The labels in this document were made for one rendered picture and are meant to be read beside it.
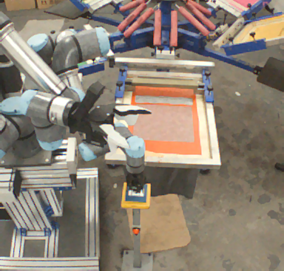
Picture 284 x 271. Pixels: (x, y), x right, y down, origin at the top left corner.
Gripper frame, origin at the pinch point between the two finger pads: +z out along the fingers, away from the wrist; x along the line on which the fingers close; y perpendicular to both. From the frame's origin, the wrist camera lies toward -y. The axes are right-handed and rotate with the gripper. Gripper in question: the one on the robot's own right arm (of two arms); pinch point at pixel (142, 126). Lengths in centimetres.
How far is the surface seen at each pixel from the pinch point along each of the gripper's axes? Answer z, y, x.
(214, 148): 17, 59, -73
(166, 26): -45, 38, -183
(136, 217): -12, 88, -36
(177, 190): 1, 101, -74
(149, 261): -5, 161, -54
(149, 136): -19, 63, -73
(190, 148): 4, 63, -72
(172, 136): -7, 62, -77
